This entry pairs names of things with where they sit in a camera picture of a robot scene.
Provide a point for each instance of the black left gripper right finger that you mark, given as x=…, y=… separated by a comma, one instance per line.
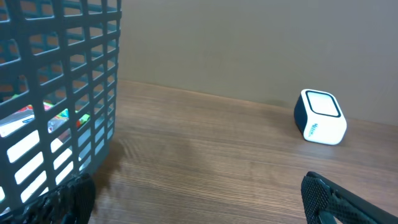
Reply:
x=326, y=202

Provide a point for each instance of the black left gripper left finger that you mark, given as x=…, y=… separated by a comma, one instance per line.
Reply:
x=71, y=202

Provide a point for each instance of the white carton box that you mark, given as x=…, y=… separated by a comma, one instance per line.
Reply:
x=31, y=166

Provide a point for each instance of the Haribo gummy candy bag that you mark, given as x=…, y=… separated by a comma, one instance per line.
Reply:
x=59, y=116

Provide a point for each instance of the white barcode scanner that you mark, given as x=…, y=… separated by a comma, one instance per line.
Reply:
x=319, y=117

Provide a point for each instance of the grey plastic mesh basket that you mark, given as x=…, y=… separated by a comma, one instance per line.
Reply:
x=56, y=55

